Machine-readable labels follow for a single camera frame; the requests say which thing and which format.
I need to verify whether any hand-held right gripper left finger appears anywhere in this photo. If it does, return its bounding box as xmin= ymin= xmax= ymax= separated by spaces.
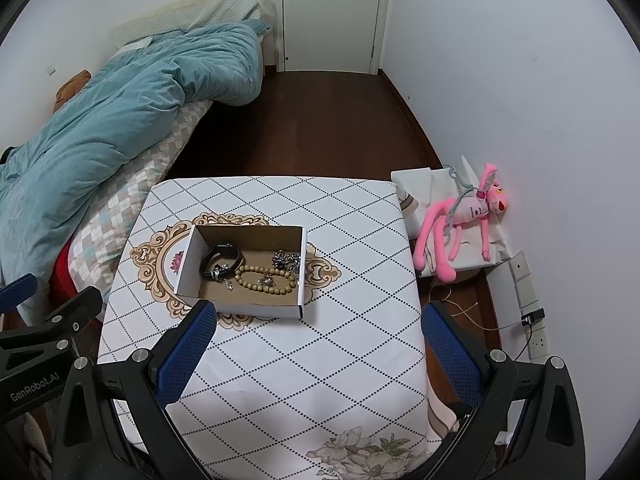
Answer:
xmin=52 ymin=300 xmax=218 ymax=480

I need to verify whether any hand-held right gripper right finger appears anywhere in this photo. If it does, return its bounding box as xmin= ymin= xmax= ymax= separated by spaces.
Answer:
xmin=421 ymin=301 xmax=587 ymax=480

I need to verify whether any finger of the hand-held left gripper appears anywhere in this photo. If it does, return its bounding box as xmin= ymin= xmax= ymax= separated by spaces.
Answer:
xmin=0 ymin=274 xmax=39 ymax=314
xmin=0 ymin=286 xmax=104 ymax=362

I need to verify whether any cardboard box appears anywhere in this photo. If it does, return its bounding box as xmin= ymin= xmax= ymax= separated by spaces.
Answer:
xmin=174 ymin=224 xmax=306 ymax=320

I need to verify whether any wooden bead bracelet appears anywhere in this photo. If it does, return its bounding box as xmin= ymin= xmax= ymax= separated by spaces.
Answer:
xmin=234 ymin=265 xmax=298 ymax=296

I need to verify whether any black wristband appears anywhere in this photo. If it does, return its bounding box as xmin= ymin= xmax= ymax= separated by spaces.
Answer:
xmin=200 ymin=242 xmax=244 ymax=279

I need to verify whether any thick silver chain bracelet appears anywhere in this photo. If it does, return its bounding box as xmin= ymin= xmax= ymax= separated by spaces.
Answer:
xmin=272 ymin=250 xmax=302 ymax=276

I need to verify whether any red cloth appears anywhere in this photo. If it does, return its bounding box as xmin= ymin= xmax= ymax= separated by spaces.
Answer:
xmin=49 ymin=247 xmax=108 ymax=321

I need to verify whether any checked bed sheet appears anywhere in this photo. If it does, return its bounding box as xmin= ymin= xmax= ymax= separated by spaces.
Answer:
xmin=67 ymin=97 xmax=213 ymax=286

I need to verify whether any white power strip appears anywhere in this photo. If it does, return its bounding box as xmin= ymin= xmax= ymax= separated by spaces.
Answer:
xmin=509 ymin=250 xmax=551 ymax=363

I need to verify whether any diamond patterned tablecloth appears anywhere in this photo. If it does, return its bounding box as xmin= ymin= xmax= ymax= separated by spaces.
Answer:
xmin=95 ymin=176 xmax=446 ymax=480

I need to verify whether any pink plush toy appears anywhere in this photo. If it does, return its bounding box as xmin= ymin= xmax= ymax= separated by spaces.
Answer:
xmin=412 ymin=162 xmax=512 ymax=282

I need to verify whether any white cloth bag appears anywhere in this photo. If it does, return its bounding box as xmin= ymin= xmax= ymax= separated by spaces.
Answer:
xmin=391 ymin=155 xmax=512 ymax=278

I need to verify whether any grey clothes hanger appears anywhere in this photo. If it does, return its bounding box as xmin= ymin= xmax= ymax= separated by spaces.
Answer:
xmin=442 ymin=164 xmax=483 ymax=226

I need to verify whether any light blue quilt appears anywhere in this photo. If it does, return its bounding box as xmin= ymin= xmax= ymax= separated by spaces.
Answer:
xmin=0 ymin=20 xmax=273 ymax=273

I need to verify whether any brown pillow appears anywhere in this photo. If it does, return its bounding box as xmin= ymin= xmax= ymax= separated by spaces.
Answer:
xmin=54 ymin=70 xmax=93 ymax=111

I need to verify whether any white door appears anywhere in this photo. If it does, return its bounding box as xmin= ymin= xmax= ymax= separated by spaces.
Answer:
xmin=272 ymin=0 xmax=393 ymax=77

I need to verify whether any thin white cable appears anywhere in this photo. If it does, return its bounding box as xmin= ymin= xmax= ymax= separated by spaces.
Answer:
xmin=427 ymin=285 xmax=523 ymax=332

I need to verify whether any thin black cable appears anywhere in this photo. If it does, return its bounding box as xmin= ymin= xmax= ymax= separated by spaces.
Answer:
xmin=510 ymin=325 xmax=533 ymax=361

